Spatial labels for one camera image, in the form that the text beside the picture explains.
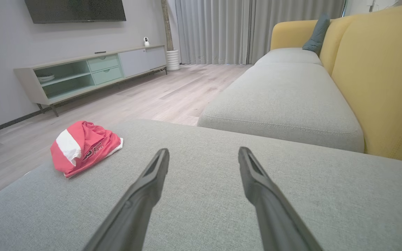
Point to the grey and green TV cabinet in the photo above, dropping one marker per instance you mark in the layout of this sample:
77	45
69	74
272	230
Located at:
134	61

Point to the white ribbed plant pot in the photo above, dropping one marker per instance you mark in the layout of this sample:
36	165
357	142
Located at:
173	60

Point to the white stacked bowls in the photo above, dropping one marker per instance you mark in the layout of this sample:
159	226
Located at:
46	78

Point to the black wall television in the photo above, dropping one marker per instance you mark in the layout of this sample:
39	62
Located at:
75	10

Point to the red shorts white stripe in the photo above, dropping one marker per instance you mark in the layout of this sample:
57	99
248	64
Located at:
96	139

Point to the blue-grey throw pillow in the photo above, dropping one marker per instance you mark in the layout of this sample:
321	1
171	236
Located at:
317	36

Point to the grey pleated curtain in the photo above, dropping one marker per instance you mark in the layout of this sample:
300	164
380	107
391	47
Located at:
295	10
211	31

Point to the brown wooden trunk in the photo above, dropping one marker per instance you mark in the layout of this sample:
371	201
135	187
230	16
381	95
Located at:
166	24

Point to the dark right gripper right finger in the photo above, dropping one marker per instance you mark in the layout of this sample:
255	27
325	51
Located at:
274	216

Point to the small white security camera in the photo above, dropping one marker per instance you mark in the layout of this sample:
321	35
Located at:
146	41

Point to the yellow sofa armrest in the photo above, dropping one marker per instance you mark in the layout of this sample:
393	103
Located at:
290	33

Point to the yellow sofa backrest cushion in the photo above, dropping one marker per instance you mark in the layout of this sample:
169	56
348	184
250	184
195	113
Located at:
379	87
333	38

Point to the large grey sofa chaise cushion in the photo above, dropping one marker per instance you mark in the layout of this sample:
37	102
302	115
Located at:
204	216

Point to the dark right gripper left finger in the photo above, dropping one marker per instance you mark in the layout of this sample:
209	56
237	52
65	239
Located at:
134	212

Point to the white window frame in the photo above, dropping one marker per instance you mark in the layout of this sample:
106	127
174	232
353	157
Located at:
361	6

